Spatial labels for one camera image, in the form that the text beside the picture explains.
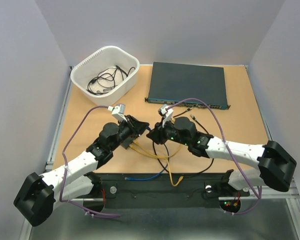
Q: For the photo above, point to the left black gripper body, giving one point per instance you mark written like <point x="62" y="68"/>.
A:
<point x="127" y="129"/>

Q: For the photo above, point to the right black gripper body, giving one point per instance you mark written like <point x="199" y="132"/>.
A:
<point x="169" y="131"/>

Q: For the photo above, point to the small black network switch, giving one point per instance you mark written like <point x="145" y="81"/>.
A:
<point x="126" y="145"/>

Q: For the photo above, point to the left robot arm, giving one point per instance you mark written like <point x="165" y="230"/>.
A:
<point x="41" y="194"/>

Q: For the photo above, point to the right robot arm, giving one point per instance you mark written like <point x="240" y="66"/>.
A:
<point x="270" y="164"/>

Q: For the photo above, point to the white plastic bin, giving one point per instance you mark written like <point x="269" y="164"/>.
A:
<point x="106" y="75"/>

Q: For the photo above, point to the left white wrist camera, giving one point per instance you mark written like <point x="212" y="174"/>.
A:
<point x="118" y="112"/>

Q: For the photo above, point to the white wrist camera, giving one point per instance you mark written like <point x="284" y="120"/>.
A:
<point x="166" y="114"/>
<point x="118" y="112"/>

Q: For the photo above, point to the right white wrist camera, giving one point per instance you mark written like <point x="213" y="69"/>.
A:
<point x="166" y="114"/>

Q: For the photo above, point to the large teal network switch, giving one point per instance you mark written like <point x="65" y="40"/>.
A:
<point x="173" y="82"/>

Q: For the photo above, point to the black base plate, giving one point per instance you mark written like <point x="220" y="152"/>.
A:
<point x="140" y="191"/>

